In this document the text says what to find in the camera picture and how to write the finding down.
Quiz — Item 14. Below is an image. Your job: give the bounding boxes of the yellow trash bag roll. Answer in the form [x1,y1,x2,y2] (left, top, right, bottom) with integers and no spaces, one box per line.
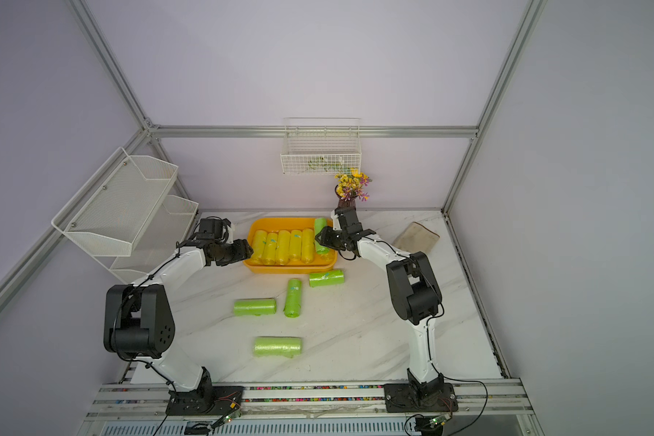
[262,233,278,265]
[250,230,267,265]
[289,229,303,262]
[276,230,292,265]
[301,228,315,265]

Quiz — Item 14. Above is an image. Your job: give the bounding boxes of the orange plastic storage box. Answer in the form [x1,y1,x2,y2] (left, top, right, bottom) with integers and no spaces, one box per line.
[243,216,337,274]

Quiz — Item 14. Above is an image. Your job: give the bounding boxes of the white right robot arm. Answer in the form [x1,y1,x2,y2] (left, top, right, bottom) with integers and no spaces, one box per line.
[315,206,445,403]

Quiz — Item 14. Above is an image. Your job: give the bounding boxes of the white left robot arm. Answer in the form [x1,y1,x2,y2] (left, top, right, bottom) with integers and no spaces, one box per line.
[104,239,253,393]

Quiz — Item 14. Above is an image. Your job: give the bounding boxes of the light green trash bag roll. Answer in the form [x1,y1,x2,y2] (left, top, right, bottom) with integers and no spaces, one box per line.
[253,336,303,358]

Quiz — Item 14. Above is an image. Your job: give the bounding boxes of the purple glass vase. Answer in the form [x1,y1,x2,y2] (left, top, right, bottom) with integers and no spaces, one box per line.
[335,186,356,209]

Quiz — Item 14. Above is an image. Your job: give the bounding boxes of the yellow purple artificial flowers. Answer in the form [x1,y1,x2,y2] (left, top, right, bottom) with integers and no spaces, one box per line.
[334,168,372,202]

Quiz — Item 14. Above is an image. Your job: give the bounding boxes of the cream work glove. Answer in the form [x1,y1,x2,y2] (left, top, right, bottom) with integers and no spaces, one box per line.
[393,222,440,254]

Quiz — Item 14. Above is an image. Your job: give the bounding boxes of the white mesh lower shelf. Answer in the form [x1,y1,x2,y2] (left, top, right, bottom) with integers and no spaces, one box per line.
[109,195,198,283]

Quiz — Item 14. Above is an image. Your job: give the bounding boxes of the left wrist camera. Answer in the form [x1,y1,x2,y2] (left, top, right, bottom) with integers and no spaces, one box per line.
[194,216,232,245]

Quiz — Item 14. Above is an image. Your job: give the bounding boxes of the white wire wall basket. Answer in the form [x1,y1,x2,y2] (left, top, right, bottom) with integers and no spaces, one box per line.
[281,117,363,175]

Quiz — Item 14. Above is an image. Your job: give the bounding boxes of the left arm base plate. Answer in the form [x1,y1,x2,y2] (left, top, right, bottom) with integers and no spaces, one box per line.
[165,385,245,416]

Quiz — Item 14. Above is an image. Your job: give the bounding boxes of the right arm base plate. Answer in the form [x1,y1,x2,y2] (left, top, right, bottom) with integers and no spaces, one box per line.
[383,383,459,413]

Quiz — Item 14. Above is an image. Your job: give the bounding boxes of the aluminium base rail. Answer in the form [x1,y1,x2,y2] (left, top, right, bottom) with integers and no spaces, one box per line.
[85,379,534,421]

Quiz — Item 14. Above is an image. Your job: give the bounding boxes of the aluminium corner frame post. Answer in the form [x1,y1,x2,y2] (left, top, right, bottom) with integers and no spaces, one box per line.
[441,0,547,218]

